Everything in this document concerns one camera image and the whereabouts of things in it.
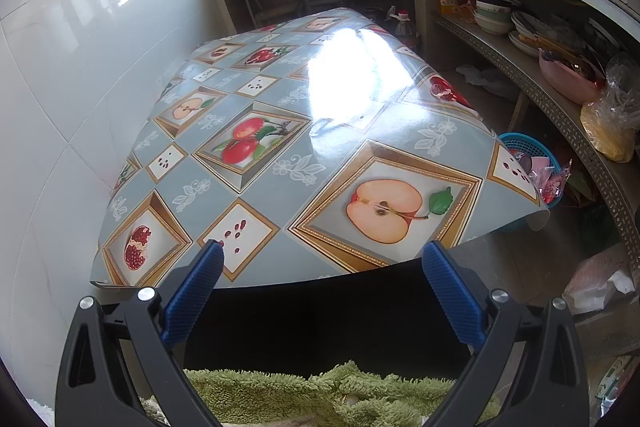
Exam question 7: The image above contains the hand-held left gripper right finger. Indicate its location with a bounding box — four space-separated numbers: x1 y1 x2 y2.
421 241 588 427

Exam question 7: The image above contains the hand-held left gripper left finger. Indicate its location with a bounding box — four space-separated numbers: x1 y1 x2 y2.
55 239 226 427

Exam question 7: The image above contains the red snack bag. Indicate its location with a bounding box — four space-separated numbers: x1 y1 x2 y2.
530 162 573 208

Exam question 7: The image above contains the blue plastic basket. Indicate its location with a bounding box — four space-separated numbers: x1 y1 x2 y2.
497 132 566 208

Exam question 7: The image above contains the green fluffy towel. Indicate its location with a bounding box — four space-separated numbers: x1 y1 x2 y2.
140 359 501 427

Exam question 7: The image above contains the white sack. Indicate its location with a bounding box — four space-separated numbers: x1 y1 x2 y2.
562 244 636 315

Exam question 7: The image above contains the printed packet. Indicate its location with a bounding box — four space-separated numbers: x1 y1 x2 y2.
592 352 636 418

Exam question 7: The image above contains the wooden shelf leg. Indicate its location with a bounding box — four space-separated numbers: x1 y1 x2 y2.
507 92 531 132

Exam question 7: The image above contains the grey perforated shelf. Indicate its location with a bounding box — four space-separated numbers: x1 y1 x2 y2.
432 14 640 278

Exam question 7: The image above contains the white plastic bag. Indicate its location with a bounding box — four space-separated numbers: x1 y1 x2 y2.
455 64 516 98

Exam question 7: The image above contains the fruit print tablecloth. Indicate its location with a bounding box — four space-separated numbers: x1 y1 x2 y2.
90 7 551 290

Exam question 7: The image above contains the yellow filled plastic bag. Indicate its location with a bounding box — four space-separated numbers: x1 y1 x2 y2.
580 52 640 162

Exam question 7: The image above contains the pink basin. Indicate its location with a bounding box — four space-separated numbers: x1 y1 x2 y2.
537 49 608 105

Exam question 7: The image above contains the cooking oil bottle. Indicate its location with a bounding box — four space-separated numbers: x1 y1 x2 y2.
390 6 420 50

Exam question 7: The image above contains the stack of plates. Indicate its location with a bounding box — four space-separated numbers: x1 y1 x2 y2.
509 9 561 58

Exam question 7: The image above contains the stack of bowls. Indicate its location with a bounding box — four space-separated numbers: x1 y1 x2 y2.
472 0 513 36

